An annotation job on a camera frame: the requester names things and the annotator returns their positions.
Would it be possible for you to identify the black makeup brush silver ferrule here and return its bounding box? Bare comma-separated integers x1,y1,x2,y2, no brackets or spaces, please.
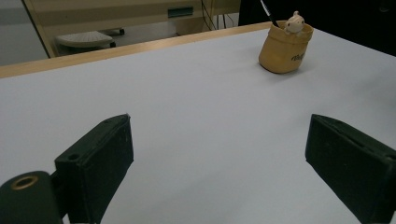
260,0,280,28

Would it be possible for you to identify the light wooden desk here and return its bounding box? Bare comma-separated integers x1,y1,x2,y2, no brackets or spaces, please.
21,0,242,59

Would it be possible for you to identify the grey footrest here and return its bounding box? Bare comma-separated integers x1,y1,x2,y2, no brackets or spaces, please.
55,27,126,49

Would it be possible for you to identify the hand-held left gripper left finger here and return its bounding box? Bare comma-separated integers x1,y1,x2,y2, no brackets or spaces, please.
54,113,135,224

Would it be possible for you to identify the wooden table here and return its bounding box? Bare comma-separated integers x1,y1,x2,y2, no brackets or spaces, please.
0,21,275,79

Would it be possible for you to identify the tan holder cup with figurine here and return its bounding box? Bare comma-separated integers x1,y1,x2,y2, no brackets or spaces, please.
258,10,315,75

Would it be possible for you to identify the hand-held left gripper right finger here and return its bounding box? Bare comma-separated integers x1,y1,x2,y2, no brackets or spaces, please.
304,113,396,224

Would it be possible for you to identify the black curtain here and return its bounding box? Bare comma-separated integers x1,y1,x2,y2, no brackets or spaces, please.
237,0,396,57

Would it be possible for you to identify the black cable bundle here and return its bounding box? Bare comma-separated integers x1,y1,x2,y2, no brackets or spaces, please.
200,0,228,32

